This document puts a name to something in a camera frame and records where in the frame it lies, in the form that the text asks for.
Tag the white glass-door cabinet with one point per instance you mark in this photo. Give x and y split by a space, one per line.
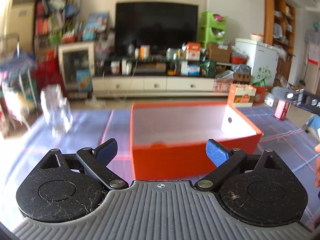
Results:
76 63

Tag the white mini fridge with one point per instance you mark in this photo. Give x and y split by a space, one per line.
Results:
262 59

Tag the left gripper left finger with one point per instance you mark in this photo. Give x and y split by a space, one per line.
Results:
95 163

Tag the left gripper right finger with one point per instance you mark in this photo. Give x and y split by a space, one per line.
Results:
227 164

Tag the green stacked storage bins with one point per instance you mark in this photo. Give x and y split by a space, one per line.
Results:
212 28

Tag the orange rectangular box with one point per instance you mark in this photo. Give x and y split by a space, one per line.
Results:
168 139

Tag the clear glass jar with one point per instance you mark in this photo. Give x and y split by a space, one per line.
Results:
56 110

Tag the pink cylindrical can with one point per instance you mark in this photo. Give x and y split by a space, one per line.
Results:
281 110

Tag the white TV cabinet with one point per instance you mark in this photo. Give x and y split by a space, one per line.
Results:
151 86

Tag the dark bookshelf with books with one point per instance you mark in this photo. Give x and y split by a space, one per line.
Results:
54 23

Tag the black flat television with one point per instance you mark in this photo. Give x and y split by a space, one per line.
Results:
159 25

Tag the orange cardboard carton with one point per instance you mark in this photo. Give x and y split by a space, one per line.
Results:
241 95

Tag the wooden shelf unit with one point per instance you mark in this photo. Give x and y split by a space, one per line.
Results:
279 31

